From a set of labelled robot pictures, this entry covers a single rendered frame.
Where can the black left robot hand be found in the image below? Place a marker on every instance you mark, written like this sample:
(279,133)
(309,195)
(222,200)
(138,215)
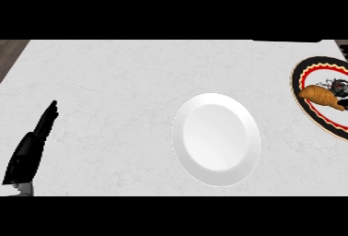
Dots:
(30,150)

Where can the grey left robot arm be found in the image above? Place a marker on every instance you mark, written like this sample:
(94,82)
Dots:
(24,189)

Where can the white plate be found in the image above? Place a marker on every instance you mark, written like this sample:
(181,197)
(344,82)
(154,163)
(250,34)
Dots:
(217,139)

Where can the brown croissant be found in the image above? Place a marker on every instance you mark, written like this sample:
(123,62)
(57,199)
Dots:
(321,96)

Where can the black red patterned plate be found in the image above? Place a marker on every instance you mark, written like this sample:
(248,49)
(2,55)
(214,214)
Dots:
(313,75)

